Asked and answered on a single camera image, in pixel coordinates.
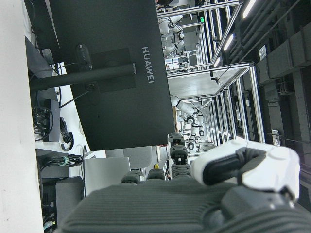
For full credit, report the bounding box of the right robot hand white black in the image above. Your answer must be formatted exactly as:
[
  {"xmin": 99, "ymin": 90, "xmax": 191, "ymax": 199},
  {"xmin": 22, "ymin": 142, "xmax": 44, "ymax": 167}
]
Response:
[{"xmin": 57, "ymin": 132, "xmax": 311, "ymax": 233}]

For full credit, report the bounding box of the dark grey box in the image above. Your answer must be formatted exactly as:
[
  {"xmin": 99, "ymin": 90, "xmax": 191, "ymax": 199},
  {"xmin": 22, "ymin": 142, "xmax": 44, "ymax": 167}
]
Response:
[{"xmin": 55, "ymin": 176, "xmax": 85, "ymax": 219}]

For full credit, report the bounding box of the white humanoid robot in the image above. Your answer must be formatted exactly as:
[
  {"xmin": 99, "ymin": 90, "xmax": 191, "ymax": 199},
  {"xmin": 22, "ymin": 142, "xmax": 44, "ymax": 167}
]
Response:
[
  {"xmin": 170, "ymin": 95, "xmax": 206, "ymax": 151},
  {"xmin": 157, "ymin": 15, "xmax": 186, "ymax": 57}
]

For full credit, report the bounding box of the black cylindrical webcam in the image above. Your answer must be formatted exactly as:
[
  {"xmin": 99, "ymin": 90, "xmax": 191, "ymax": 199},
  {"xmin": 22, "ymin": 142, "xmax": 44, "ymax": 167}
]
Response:
[{"xmin": 75, "ymin": 43, "xmax": 93, "ymax": 71}]

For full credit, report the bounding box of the black Huawei monitor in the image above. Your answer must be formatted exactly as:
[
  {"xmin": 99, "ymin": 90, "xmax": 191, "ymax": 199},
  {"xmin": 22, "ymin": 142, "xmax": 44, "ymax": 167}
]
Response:
[{"xmin": 48, "ymin": 0, "xmax": 176, "ymax": 151}]

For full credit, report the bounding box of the grey monitor stand base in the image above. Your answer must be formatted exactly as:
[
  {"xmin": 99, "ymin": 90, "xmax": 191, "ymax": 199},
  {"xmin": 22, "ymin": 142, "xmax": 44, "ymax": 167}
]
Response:
[{"xmin": 24, "ymin": 35, "xmax": 60, "ymax": 104}]

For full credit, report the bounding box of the black cable bundle green tie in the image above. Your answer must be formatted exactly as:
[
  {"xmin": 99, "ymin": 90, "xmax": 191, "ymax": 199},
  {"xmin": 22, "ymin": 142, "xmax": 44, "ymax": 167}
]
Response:
[{"xmin": 36, "ymin": 155, "xmax": 85, "ymax": 168}]

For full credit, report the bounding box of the black curved strap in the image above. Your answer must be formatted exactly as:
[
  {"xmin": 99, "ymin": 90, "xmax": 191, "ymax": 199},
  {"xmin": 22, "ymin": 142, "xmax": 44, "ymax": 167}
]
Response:
[{"xmin": 60, "ymin": 117, "xmax": 75, "ymax": 151}]

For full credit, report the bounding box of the aluminium frame workcell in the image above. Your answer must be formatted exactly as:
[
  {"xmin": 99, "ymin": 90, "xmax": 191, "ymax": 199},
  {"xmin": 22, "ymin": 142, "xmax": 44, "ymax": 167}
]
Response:
[{"xmin": 167, "ymin": 62, "xmax": 266, "ymax": 147}]

